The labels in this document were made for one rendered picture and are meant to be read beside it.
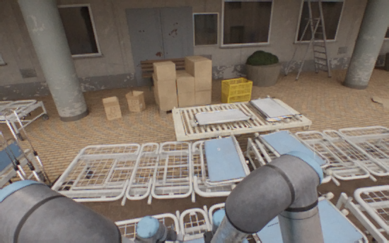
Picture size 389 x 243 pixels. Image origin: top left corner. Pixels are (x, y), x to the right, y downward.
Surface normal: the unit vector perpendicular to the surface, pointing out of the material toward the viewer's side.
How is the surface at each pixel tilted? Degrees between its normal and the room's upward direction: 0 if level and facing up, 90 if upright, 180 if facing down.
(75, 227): 38
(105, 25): 90
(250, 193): 46
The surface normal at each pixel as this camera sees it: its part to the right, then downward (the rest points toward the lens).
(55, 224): 0.37, -0.60
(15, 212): -0.21, -0.61
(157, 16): 0.19, 0.45
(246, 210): -0.57, -0.06
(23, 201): -0.07, -0.84
